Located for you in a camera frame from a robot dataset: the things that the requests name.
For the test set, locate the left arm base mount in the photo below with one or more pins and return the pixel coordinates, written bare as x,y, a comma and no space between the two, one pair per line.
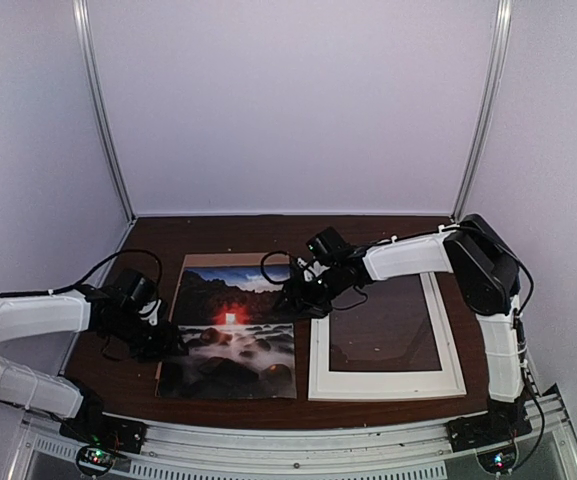
105,438

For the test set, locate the aluminium front rail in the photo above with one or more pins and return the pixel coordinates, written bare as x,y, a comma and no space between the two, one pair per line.
420,450

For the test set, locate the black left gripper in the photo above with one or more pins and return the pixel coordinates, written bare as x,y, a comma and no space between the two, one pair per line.
164,345

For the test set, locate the white photo mat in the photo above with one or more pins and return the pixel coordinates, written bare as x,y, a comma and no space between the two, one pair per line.
318,370

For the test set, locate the right aluminium corner post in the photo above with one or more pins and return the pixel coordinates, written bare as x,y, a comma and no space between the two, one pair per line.
496,63

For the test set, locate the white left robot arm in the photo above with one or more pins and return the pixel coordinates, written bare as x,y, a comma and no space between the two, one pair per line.
26,316

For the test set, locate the left aluminium corner post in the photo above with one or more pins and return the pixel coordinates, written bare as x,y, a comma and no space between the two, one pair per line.
85,37

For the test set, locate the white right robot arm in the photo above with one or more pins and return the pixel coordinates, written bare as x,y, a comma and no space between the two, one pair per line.
486,270

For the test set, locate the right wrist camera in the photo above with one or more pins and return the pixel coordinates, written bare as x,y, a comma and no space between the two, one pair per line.
328,246

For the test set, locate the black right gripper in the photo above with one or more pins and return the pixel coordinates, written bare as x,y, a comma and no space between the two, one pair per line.
292,287

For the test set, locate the clear acrylic sheet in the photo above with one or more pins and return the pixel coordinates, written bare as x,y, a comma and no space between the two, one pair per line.
390,332

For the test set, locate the brown cardboard backing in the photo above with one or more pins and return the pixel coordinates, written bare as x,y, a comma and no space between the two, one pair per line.
218,259

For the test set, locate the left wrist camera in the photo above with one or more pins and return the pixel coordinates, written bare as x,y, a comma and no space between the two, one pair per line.
137,295

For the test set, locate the landscape photo print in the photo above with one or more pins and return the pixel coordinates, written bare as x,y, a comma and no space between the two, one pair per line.
233,350

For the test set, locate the white picture frame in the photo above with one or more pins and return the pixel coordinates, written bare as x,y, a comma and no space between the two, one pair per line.
453,360

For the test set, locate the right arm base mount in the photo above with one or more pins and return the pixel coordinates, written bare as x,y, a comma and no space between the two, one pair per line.
492,435

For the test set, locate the aluminium corner post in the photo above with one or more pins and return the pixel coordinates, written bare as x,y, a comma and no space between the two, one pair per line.
496,63
85,37

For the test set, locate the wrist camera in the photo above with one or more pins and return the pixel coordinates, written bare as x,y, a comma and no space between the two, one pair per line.
328,246
137,295

